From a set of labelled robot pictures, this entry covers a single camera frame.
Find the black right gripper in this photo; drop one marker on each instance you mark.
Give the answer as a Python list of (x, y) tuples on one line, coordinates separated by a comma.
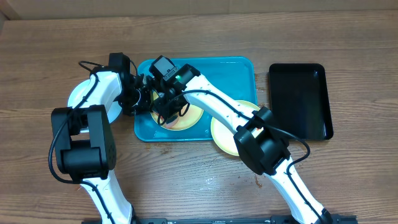
[(163, 102)]

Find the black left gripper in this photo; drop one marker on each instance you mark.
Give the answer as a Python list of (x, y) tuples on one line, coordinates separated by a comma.
[(145, 106)]

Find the yellow plate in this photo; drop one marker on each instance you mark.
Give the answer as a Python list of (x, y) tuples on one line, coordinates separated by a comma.
[(192, 116), (223, 126)]

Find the light blue plate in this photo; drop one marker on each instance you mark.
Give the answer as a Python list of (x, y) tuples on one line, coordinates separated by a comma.
[(113, 109)]

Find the pink green sponge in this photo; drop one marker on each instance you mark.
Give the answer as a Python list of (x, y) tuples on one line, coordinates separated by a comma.
[(171, 122)]

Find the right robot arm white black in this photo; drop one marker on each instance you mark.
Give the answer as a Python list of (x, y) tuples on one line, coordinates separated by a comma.
[(261, 144)]

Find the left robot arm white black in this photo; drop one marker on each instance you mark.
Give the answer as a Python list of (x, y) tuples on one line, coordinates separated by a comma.
[(83, 150)]

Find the teal plastic tray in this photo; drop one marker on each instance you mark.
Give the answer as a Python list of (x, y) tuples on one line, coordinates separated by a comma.
[(234, 76)]

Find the black tray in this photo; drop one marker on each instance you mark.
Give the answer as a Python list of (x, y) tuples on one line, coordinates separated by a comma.
[(299, 100)]

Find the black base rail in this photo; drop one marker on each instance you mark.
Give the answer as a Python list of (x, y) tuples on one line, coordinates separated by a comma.
[(275, 219)]

